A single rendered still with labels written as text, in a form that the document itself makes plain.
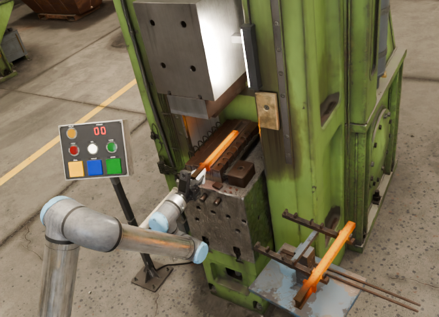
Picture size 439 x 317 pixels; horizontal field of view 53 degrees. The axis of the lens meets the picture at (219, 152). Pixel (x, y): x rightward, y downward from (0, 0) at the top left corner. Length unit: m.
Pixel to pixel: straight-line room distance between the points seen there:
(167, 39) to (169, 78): 0.18
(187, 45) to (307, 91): 0.49
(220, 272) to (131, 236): 1.20
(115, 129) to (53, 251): 0.85
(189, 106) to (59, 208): 0.72
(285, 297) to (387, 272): 1.07
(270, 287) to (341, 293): 0.29
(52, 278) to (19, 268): 1.95
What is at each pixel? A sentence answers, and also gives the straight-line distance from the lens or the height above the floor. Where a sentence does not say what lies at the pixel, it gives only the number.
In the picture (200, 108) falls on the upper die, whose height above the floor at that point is 1.32.
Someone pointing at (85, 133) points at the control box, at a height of 1.16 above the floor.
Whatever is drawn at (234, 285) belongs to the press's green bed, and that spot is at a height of 0.15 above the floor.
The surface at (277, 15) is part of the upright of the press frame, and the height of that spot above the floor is 1.67.
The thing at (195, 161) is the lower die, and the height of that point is 0.99.
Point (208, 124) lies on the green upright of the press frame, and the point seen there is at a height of 0.99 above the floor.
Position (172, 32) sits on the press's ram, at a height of 1.65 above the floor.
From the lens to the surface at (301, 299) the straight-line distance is 1.56.
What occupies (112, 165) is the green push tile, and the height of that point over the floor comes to 1.01.
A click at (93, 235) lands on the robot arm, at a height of 1.31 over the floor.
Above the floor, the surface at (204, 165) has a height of 1.02.
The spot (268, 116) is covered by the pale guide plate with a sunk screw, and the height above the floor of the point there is 1.25.
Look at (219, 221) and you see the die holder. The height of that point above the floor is 0.71.
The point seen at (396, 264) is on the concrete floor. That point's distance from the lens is 2.90.
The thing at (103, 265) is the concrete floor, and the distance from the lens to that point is 3.19.
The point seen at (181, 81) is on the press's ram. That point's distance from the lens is 1.83.
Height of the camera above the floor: 2.22
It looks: 35 degrees down
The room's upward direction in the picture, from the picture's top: 12 degrees counter-clockwise
